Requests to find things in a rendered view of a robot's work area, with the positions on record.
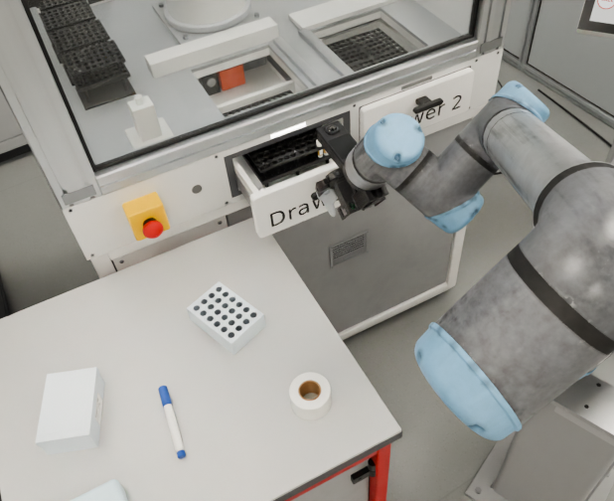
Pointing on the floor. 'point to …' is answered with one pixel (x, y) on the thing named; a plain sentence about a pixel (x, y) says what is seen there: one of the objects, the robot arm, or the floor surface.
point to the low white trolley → (187, 387)
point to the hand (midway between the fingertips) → (331, 189)
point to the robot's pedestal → (556, 452)
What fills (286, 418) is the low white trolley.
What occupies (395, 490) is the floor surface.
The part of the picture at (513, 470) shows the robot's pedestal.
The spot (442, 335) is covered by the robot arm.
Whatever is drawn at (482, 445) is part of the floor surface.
